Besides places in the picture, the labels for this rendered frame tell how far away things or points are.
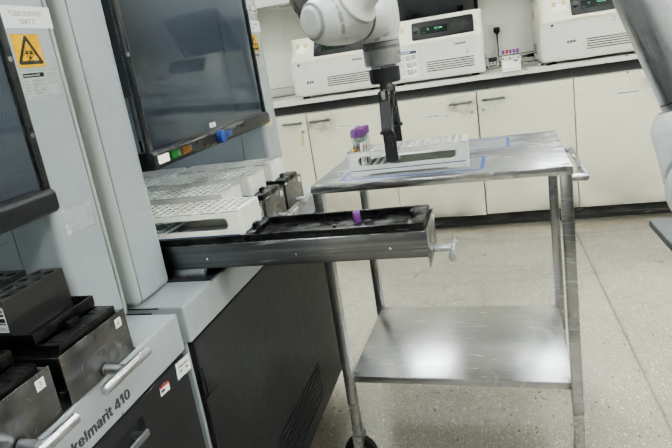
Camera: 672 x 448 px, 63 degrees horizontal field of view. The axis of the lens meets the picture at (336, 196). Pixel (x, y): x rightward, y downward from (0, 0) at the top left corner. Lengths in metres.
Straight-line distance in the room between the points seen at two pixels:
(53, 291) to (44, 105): 0.28
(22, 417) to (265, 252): 0.49
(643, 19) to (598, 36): 2.40
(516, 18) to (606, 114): 0.94
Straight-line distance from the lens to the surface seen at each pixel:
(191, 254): 1.13
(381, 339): 1.73
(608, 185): 3.45
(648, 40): 0.93
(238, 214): 1.07
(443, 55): 3.28
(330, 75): 3.39
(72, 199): 0.95
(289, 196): 1.52
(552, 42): 3.29
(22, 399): 0.77
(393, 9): 1.36
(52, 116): 0.95
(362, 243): 0.99
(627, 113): 3.38
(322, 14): 1.19
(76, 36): 1.03
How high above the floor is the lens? 1.11
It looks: 14 degrees down
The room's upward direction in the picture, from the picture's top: 9 degrees counter-clockwise
